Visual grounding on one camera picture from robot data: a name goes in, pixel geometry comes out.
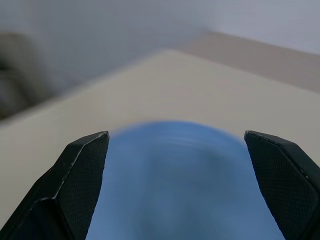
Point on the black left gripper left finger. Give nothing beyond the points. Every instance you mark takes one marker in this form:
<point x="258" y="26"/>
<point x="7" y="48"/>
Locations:
<point x="72" y="190"/>

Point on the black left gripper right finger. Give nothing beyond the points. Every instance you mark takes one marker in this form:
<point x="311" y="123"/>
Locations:
<point x="285" y="185"/>

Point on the blue plate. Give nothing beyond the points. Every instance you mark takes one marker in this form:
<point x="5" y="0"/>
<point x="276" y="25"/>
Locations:
<point x="175" y="180"/>

